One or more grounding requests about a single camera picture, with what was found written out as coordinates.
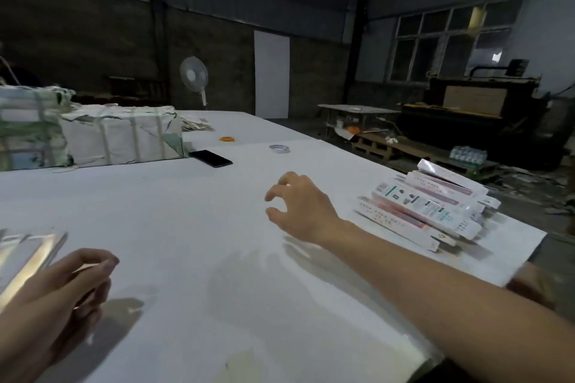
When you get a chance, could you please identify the cluttered side table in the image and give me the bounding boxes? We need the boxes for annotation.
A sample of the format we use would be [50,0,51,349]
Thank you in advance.
[318,104,401,141]

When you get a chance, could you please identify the black smartphone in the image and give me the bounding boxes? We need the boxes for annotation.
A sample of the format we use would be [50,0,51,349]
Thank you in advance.
[187,149,234,168]

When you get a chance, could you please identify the large paned window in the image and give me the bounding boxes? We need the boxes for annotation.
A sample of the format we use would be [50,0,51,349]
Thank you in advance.
[388,0,524,83]

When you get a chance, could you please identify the white board panel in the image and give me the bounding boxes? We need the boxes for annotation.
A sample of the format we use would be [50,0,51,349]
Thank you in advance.
[254,30,291,120]

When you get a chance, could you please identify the dark wooden chair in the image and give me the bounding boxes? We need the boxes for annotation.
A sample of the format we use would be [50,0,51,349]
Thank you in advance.
[108,75,163,101]

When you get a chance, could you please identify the brown cardboard carton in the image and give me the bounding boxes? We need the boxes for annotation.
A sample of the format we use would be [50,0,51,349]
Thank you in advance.
[507,262,558,309]

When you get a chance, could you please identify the person's right hand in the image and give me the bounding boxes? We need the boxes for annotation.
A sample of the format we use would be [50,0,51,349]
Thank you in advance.
[264,172,344,247]

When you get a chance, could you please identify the low wooden pallets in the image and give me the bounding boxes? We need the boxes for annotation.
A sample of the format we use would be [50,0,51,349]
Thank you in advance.
[352,131,500,184]

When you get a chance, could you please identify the stack of finished cartons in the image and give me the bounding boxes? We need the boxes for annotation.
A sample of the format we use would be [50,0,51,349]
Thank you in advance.
[354,158,503,254]

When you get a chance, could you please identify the toothbrush carton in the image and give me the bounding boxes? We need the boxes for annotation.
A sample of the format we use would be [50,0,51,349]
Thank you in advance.
[354,195,443,254]

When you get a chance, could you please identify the pile of cartons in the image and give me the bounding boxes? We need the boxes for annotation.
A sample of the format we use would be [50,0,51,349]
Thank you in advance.
[0,229,69,312]

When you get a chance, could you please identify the white strapped wrapped bundle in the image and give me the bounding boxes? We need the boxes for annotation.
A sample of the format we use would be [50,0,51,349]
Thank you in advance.
[59,104,186,168]

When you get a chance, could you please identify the pack of clear bottles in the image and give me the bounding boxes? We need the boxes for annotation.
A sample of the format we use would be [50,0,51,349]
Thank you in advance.
[448,145,489,166]

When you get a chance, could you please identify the small white paper stack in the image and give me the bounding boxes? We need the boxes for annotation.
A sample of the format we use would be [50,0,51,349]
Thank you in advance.
[180,117,215,133]

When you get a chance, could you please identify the person's left hand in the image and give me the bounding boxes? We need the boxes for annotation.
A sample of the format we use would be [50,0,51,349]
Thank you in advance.
[0,248,120,383]

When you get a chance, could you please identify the dark workshop machine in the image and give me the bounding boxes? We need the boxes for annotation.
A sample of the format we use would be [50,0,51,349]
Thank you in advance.
[400,59,549,168]

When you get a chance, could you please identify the person's right forearm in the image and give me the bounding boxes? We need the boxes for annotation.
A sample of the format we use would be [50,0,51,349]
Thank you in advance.
[323,221,575,383]

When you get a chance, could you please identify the white standing fan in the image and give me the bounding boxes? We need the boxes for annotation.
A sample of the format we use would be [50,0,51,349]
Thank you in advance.
[180,56,210,107]

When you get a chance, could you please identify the green printed wrapped bundle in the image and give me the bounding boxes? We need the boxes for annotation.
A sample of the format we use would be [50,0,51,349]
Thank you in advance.
[0,84,75,172]

